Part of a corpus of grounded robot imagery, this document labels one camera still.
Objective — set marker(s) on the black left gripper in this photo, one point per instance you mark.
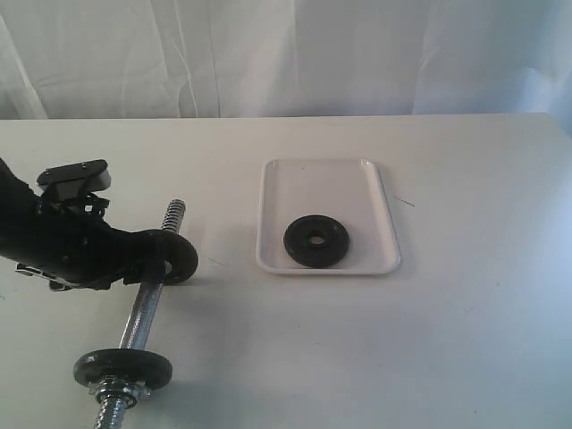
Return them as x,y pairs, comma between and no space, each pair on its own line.
76,248

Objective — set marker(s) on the black weight plate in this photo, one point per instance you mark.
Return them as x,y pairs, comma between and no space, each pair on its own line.
182,260
134,365
316,241

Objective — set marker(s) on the chrome dumbbell bar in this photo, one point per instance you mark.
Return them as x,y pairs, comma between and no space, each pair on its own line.
112,411

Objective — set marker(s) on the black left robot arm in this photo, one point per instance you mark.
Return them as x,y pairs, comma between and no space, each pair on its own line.
11,187

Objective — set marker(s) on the white plastic tray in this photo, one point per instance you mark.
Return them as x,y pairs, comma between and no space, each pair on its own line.
348,190

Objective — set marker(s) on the white backdrop curtain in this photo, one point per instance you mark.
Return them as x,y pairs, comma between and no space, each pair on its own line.
136,59

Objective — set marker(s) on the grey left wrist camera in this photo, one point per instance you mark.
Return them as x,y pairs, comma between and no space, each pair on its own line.
75,180

